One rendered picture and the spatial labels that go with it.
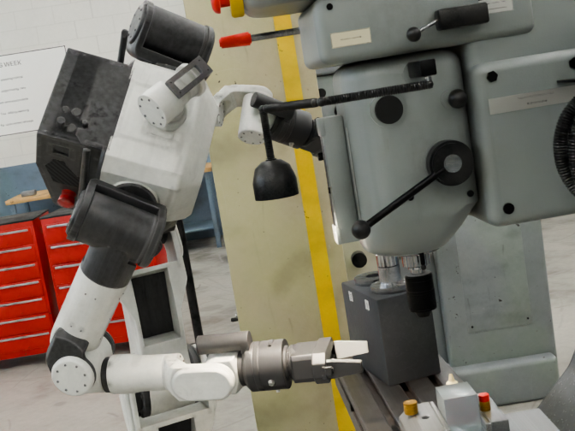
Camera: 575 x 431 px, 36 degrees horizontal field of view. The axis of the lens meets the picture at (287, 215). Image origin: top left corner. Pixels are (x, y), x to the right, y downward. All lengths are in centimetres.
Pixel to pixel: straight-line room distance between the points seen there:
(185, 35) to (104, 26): 880
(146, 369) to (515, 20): 86
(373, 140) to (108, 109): 50
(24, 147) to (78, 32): 145
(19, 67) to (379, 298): 906
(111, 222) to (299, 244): 179
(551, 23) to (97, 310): 89
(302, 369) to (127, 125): 53
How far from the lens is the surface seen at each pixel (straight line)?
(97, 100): 165
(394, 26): 137
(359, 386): 192
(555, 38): 145
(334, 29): 136
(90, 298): 158
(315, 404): 340
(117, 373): 165
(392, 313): 186
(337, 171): 146
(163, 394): 198
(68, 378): 165
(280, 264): 325
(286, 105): 137
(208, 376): 158
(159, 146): 161
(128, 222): 152
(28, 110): 1066
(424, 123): 140
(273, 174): 142
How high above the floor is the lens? 161
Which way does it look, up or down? 8 degrees down
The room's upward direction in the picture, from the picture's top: 9 degrees counter-clockwise
